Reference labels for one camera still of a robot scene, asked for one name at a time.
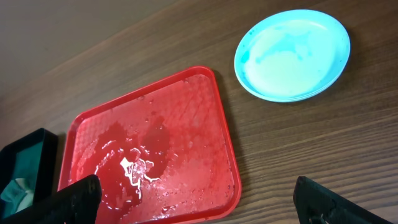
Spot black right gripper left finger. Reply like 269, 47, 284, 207
1, 174, 102, 224

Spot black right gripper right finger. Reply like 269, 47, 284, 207
293, 176, 392, 224

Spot light blue plate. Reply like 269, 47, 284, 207
234, 9, 351, 103

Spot black water tray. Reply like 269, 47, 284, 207
1, 128, 58, 220

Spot red plastic tray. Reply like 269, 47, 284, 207
58, 66, 242, 223

